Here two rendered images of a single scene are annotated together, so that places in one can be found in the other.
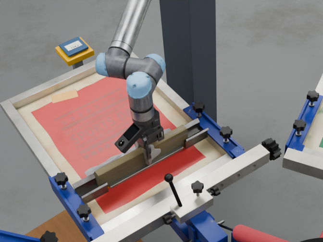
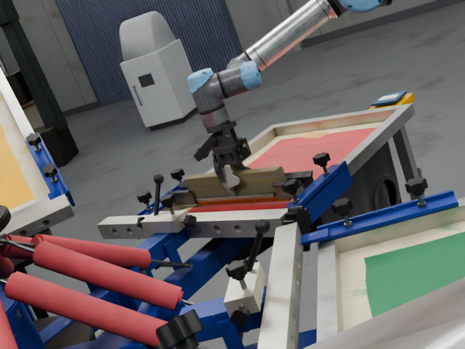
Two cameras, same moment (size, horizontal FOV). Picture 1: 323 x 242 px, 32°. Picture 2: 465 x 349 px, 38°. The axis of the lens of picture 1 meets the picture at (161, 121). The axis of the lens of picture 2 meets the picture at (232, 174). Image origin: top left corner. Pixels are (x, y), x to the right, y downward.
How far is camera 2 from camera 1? 2.05 m
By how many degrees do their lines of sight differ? 66
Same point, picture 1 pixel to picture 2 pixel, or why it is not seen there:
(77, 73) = (340, 116)
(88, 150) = not seen: hidden behind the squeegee
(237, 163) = (246, 214)
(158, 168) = (248, 208)
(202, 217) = (158, 237)
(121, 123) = (298, 167)
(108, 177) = (195, 188)
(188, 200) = (163, 214)
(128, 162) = (212, 179)
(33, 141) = not seen: hidden behind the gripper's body
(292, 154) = (285, 229)
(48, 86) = (310, 121)
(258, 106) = not seen: outside the picture
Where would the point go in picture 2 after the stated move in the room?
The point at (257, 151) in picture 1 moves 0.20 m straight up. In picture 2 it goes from (274, 213) to (245, 135)
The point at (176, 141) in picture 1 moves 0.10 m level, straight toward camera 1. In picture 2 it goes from (266, 182) to (234, 197)
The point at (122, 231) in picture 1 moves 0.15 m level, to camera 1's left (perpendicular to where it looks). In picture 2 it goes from (129, 219) to (117, 209)
